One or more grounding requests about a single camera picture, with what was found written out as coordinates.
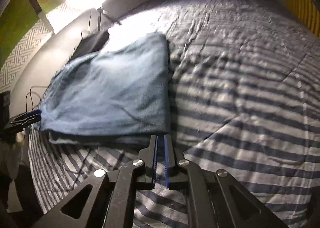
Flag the light blue knit sweater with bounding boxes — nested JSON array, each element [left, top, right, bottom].
[[39, 33, 171, 136]]

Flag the blue striped bed quilt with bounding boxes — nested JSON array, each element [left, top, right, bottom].
[[29, 0, 319, 227]]

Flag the black folded garment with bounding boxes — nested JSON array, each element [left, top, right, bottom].
[[69, 30, 110, 61]]

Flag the wooden slatted headboard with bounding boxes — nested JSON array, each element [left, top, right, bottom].
[[286, 0, 319, 37]]

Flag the black power cable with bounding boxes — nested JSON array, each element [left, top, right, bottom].
[[24, 10, 93, 116]]

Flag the light blue denim jeans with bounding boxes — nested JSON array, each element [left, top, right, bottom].
[[48, 132, 151, 147]]

